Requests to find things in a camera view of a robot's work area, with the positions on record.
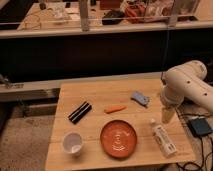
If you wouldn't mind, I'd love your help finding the black power box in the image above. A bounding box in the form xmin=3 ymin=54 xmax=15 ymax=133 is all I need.
xmin=187 ymin=118 xmax=213 ymax=137

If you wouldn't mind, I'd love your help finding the orange cloth pile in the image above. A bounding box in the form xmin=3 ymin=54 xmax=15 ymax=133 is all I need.
xmin=125 ymin=3 xmax=145 ymax=24

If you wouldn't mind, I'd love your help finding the yellow sponge gripper finger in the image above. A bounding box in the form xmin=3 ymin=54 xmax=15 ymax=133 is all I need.
xmin=162 ymin=107 xmax=175 ymax=124

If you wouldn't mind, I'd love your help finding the metal post left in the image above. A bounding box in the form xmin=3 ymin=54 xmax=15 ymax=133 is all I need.
xmin=78 ymin=0 xmax=90 ymax=31

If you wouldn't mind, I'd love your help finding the black cable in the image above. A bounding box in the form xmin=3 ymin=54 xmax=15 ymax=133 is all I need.
xmin=175 ymin=108 xmax=213 ymax=171

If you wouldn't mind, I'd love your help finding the metal post right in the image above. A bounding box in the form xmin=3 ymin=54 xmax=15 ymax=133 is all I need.
xmin=167 ymin=0 xmax=182 ymax=27

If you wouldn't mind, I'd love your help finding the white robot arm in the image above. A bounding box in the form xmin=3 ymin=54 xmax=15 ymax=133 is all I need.
xmin=160 ymin=60 xmax=213 ymax=123

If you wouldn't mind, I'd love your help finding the white ceramic cup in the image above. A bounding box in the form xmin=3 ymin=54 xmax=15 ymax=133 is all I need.
xmin=62 ymin=132 xmax=83 ymax=156

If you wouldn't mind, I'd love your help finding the black striped rectangular block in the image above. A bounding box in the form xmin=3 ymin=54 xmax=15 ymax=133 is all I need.
xmin=68 ymin=102 xmax=92 ymax=124

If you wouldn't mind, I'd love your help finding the metal post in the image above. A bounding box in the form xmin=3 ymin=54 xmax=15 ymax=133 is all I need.
xmin=78 ymin=0 xmax=90 ymax=31
xmin=167 ymin=0 xmax=182 ymax=27

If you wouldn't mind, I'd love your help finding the metal frame rail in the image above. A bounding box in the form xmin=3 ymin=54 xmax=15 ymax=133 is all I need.
xmin=0 ymin=72 xmax=161 ymax=102

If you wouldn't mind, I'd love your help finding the orange carrot toy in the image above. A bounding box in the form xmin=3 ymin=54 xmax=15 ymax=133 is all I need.
xmin=104 ymin=106 xmax=126 ymax=114

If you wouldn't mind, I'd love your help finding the black bag on bench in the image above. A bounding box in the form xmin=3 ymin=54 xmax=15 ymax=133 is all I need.
xmin=102 ymin=10 xmax=124 ymax=25

